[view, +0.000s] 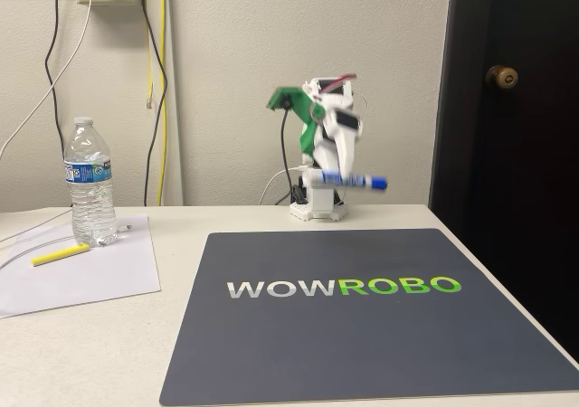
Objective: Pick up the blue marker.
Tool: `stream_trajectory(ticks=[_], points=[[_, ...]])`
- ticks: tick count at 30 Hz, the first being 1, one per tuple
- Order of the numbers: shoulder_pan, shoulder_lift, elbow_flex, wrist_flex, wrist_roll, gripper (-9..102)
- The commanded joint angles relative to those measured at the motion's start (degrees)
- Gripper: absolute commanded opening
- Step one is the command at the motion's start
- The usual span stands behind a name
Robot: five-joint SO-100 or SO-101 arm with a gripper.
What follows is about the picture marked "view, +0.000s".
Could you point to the clear plastic water bottle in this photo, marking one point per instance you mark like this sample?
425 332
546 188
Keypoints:
90 190

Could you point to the green camera mount with board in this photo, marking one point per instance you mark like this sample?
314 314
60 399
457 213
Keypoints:
294 101

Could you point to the grey WOWROBO mat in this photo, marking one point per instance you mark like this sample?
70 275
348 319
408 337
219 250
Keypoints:
362 334

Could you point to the yellow flat stick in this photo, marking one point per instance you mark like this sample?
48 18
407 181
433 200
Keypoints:
59 254

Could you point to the white paper sheet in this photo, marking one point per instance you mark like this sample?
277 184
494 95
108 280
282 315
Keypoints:
90 280

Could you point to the blue white marker pen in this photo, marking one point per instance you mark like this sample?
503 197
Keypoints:
353 181

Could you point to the brass door knob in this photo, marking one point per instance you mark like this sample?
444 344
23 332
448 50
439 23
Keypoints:
501 77

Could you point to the dark door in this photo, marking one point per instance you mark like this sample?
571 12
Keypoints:
511 176

